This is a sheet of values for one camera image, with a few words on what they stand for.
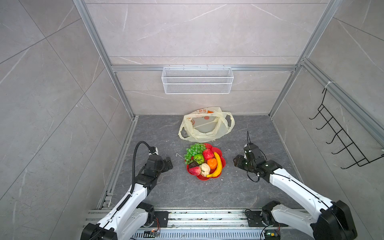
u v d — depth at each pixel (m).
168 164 0.78
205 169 0.85
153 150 0.73
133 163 0.58
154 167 0.63
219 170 0.84
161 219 0.73
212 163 0.88
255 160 0.62
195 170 0.82
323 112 0.77
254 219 0.73
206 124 1.15
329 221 0.38
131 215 0.58
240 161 0.75
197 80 1.01
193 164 0.86
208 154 0.90
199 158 0.88
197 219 0.75
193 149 0.90
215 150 0.96
